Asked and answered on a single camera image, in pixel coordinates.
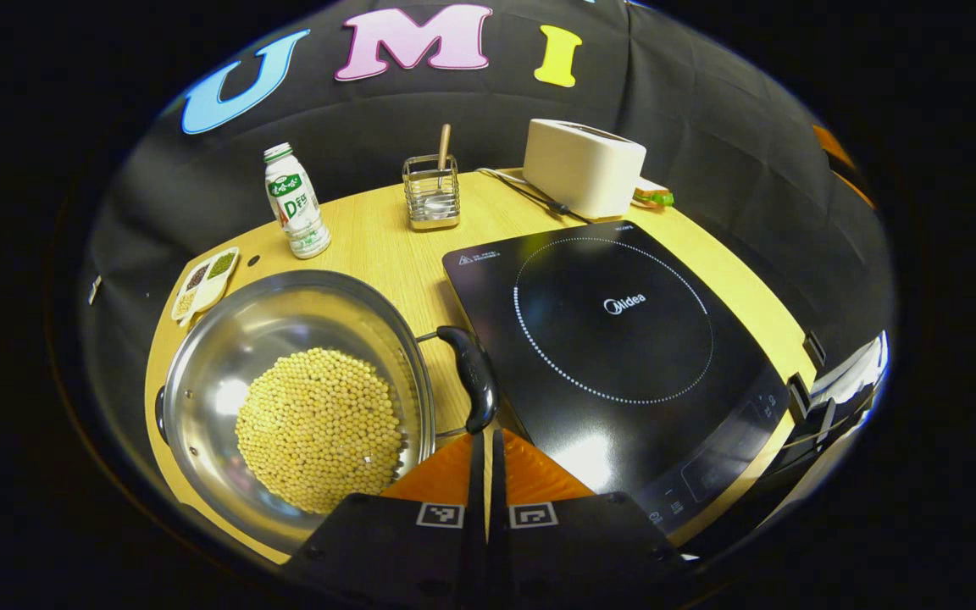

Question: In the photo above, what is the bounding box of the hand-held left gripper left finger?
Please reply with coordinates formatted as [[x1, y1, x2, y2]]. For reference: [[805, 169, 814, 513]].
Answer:
[[281, 430, 489, 599]]

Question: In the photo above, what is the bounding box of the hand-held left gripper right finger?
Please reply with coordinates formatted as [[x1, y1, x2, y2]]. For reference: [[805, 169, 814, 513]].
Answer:
[[488, 429, 697, 599]]

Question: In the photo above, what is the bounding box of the pile of yellow soybeans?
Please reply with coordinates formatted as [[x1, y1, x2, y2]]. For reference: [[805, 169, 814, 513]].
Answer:
[[236, 347, 404, 515]]

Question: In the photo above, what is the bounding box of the black induction cooktop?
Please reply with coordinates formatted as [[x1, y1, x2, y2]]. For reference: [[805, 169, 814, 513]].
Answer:
[[441, 220, 794, 536]]

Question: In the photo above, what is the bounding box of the stainless steel pot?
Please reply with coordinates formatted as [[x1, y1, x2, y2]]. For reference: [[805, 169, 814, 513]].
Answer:
[[153, 269, 502, 552]]

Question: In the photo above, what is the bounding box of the black backdrop cloth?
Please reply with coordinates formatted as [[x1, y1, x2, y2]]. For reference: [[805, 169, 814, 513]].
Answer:
[[73, 0, 896, 475]]

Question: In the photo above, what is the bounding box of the toy sandwich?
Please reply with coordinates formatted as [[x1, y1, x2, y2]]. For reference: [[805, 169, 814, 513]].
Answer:
[[632, 180, 675, 209]]

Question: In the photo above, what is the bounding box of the white toaster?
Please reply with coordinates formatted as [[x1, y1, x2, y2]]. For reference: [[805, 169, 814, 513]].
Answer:
[[522, 119, 648, 221]]

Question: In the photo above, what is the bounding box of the white green-label milk bottle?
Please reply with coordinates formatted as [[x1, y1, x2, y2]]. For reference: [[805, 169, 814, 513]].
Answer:
[[263, 142, 332, 260]]

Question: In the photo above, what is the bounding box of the white divided bean dish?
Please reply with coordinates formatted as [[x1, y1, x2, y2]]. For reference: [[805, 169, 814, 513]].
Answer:
[[170, 247, 241, 327]]

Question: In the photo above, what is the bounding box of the black power cable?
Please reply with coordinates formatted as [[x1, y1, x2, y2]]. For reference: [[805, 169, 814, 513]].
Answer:
[[475, 167, 591, 223]]

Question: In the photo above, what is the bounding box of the metal wire utensil holder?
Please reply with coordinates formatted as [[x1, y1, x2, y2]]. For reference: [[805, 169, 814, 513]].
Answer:
[[402, 154, 462, 232]]

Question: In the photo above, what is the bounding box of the wooden-handled spoon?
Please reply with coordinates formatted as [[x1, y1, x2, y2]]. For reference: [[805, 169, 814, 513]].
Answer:
[[424, 124, 453, 217]]

